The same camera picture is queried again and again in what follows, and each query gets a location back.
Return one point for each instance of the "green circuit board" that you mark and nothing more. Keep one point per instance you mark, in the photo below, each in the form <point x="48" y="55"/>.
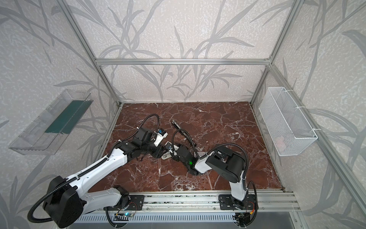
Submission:
<point x="124" y="216"/>

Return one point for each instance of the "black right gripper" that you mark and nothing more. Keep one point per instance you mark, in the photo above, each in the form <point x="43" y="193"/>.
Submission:
<point x="177" y="153"/>

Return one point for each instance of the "clear plastic wall tray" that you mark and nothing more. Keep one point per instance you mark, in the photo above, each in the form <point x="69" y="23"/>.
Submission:
<point x="45" y="135"/>

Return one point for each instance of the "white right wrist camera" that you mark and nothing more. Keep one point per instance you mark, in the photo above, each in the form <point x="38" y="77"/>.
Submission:
<point x="172" y="149"/>

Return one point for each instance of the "aluminium frame profiles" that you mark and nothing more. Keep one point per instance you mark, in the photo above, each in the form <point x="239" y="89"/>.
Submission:
<point x="354" y="187"/>

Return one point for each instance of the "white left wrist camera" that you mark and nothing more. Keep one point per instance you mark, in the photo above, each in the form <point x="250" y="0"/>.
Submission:
<point x="160" y="135"/>

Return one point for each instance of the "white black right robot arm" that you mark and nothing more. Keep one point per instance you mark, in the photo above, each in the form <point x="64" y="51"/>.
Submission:
<point x="229" y="160"/>

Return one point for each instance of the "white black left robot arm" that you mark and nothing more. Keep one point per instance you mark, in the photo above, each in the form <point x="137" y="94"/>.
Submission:
<point x="67" y="198"/>

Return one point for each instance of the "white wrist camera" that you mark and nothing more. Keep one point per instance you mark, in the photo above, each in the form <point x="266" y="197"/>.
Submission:
<point x="172" y="149"/>
<point x="160" y="135"/>

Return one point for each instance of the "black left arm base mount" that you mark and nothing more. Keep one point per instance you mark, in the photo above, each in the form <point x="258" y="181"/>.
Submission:
<point x="130" y="203"/>

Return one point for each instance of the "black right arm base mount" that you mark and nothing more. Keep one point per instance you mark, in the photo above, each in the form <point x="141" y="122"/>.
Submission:
<point x="227" y="202"/>

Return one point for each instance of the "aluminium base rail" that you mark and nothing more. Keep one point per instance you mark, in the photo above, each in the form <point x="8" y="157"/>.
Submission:
<point x="200" y="207"/>

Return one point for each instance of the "white wire mesh basket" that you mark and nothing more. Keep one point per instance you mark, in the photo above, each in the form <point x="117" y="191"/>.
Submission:
<point x="283" y="117"/>

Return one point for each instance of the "pink object in basket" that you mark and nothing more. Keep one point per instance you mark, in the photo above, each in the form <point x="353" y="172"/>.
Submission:
<point x="280" y="143"/>

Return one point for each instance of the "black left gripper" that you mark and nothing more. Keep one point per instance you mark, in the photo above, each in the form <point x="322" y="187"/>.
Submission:
<point x="156" y="149"/>

